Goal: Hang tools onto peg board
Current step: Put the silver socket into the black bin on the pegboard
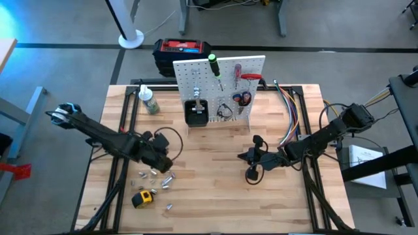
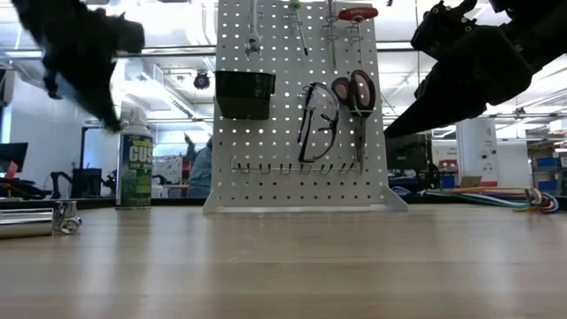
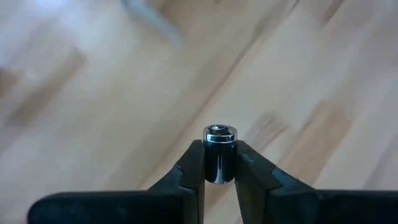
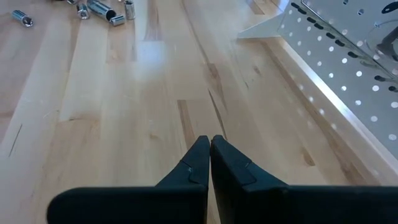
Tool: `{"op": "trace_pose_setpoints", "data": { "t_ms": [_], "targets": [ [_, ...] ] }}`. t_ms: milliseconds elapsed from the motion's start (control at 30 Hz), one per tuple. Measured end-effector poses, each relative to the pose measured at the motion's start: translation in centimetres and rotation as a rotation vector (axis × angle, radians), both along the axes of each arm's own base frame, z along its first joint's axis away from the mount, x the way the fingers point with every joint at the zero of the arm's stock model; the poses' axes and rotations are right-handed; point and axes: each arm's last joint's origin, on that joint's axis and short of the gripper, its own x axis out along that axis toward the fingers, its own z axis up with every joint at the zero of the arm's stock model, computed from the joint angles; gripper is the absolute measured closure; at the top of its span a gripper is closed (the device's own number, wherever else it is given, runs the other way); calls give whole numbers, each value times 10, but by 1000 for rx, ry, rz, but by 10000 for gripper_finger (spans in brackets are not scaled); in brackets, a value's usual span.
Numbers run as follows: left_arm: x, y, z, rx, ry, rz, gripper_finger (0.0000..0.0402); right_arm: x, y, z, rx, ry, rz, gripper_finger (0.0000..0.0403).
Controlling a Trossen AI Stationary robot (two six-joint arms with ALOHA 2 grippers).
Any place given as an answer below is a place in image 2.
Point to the person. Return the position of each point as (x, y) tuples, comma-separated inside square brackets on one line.
[(201, 170)]

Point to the chrome socket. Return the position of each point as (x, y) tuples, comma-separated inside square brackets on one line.
[(71, 225), (65, 209)]

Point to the metal multi-hook wrench rack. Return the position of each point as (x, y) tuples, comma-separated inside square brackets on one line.
[(292, 168)]

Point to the white round pillar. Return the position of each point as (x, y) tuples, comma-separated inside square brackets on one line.
[(478, 150)]

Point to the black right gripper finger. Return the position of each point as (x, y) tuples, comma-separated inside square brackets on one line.
[(443, 31), (443, 106)]

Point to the black framed eyeglasses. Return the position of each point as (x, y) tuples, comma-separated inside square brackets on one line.
[(305, 133)]

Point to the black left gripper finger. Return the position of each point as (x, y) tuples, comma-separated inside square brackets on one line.
[(130, 36), (104, 108)]

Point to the black plastic peg board bin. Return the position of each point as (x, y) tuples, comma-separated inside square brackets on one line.
[(244, 95)]

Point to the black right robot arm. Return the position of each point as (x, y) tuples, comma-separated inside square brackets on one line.
[(536, 31)]

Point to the black equipment cabinet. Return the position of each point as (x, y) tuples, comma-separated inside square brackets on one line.
[(409, 157)]

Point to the chrome combination wrench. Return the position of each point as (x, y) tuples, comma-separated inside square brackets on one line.
[(253, 40)]

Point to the green white spray can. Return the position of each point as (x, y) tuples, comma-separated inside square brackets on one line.
[(134, 168)]

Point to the white metal peg board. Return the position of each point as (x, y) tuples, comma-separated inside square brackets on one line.
[(283, 186)]

